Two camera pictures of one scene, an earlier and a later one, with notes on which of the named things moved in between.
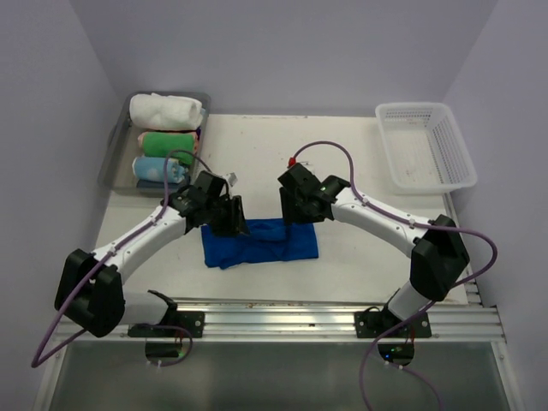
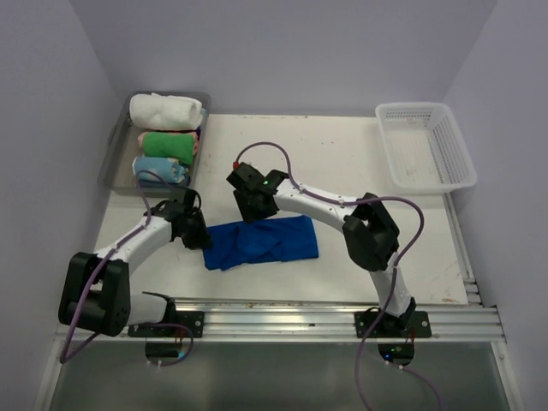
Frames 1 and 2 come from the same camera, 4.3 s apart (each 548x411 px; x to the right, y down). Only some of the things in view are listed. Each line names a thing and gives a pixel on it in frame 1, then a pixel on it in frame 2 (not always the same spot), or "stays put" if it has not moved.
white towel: (160, 112) stays put
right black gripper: (290, 214) → (247, 215)
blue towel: (268, 240) stays put
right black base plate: (373, 324) stays put
